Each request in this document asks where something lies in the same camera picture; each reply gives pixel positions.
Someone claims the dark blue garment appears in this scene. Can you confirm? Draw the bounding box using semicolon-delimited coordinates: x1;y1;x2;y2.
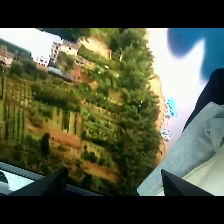
181;67;224;132

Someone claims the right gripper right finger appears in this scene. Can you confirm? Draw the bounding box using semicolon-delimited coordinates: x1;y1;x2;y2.
160;168;214;197

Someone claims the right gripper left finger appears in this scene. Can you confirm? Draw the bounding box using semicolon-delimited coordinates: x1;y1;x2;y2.
9;167;70;197

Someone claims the light grey garment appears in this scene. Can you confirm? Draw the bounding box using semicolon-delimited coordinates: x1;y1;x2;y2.
136;101;224;197

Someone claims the cream garment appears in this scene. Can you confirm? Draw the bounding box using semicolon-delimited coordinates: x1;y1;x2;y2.
155;151;224;197

